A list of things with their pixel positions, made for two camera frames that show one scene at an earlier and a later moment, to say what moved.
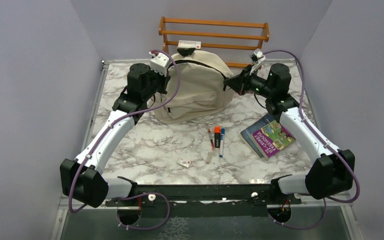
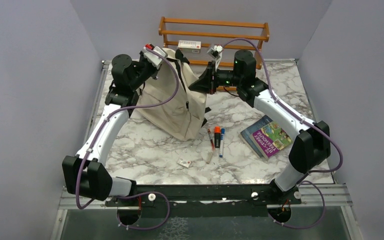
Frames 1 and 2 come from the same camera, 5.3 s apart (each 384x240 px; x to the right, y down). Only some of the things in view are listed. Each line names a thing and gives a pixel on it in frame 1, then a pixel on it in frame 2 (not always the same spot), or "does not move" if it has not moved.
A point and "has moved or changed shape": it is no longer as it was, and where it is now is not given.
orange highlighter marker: (217, 131) does not move
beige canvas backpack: (202, 91) has moved or changed shape
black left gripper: (165, 80) to (153, 75)
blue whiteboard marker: (221, 142) does not move
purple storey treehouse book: (271, 138) does not move
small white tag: (185, 163) does not move
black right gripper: (239, 83) to (204, 84)
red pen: (210, 135) does not move
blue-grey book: (262, 122) does not move
